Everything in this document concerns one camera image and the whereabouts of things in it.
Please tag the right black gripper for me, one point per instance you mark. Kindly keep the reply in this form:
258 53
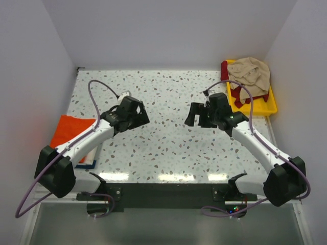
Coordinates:
197 108

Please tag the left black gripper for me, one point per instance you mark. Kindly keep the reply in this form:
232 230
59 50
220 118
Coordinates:
141 119

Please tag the orange t shirt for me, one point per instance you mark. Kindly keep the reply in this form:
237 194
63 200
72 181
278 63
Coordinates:
68 128

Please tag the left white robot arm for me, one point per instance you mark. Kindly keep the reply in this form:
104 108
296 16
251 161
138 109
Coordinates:
55 169

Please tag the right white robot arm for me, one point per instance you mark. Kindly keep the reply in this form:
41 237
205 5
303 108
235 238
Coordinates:
286 176

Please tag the dark red t shirt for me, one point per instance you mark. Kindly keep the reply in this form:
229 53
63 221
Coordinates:
235 93

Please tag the yellow plastic tray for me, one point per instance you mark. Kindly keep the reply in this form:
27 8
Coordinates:
263 106

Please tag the folded cream t shirt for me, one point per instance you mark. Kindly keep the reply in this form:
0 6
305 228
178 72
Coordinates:
90 157

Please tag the beige t shirt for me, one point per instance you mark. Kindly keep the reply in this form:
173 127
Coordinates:
252 73

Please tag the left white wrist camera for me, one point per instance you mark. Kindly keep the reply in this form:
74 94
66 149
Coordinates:
124 94

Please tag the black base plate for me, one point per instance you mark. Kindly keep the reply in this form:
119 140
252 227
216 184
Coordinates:
123 196

